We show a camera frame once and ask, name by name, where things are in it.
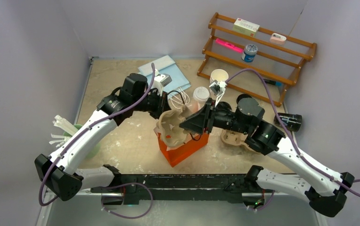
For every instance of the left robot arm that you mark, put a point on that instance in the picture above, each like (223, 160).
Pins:
(59, 171)

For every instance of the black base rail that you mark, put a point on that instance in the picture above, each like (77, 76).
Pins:
(232, 188)

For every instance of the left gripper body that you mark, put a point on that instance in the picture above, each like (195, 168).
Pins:
(153, 103)

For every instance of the light blue paper bag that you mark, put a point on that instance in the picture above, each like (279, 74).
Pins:
(179, 83)

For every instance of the pink white tape dispenser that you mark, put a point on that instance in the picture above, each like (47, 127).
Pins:
(278, 39)

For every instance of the black blue marker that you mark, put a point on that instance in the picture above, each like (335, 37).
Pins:
(272, 82)

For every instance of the green straw holder cup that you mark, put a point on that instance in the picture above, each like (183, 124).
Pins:
(93, 152)

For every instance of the black cup lid middle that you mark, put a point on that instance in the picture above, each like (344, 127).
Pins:
(224, 106)

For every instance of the stacked white paper cups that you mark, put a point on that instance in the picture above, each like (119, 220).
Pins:
(218, 75)

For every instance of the black paper cup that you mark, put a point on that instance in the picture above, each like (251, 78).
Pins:
(292, 122)

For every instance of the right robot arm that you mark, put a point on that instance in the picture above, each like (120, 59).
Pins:
(323, 188)

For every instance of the blue white round tin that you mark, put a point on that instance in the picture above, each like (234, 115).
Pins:
(249, 53)

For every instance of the wooden shelf rack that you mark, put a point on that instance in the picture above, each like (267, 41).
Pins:
(262, 60)

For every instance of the white green box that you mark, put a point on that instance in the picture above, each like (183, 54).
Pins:
(245, 27)

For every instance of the orange paper bag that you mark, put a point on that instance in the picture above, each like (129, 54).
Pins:
(176, 155)

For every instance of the pink highlighter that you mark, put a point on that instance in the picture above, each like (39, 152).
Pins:
(229, 45)

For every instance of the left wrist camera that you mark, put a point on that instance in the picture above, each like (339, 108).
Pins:
(160, 81)

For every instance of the black cup lid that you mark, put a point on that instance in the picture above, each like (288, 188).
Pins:
(224, 106)
(241, 96)

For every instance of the brown pulp cup carrier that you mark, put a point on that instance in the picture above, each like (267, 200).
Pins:
(168, 125)

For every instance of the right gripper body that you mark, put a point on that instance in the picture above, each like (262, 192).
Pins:
(226, 118)

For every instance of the black cup lid rear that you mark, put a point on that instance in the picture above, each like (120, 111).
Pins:
(241, 96)

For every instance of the white cup lid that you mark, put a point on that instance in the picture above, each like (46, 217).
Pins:
(200, 96)

